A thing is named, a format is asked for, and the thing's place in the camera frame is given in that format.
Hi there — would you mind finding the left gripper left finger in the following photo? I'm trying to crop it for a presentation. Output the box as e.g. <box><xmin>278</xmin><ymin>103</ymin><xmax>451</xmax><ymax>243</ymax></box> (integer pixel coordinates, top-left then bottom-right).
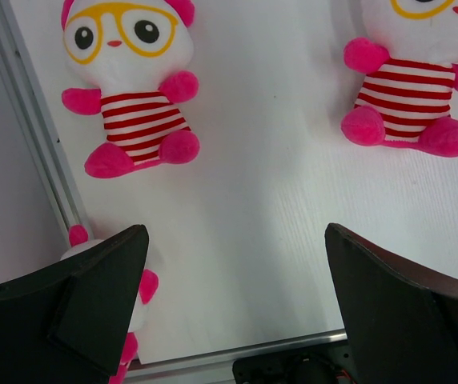
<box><xmin>0</xmin><ymin>225</ymin><xmax>149</xmax><ymax>383</ymax></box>

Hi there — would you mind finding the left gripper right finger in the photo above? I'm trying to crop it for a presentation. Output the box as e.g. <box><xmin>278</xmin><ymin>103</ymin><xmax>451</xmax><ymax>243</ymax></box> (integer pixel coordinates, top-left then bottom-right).
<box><xmin>324</xmin><ymin>223</ymin><xmax>458</xmax><ymax>383</ymax></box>

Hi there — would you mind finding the panda plush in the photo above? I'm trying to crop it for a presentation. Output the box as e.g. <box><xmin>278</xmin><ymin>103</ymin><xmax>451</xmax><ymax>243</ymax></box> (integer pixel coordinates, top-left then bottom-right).
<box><xmin>340</xmin><ymin>1</ymin><xmax>458</xmax><ymax>158</ymax></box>
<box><xmin>61</xmin><ymin>1</ymin><xmax>200</xmax><ymax>178</ymax></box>
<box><xmin>60</xmin><ymin>225</ymin><xmax>159</xmax><ymax>384</ymax></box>

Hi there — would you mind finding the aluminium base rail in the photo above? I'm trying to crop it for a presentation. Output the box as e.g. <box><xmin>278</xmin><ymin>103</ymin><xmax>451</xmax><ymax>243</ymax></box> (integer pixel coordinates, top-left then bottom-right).
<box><xmin>125</xmin><ymin>330</ymin><xmax>347</xmax><ymax>383</ymax></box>

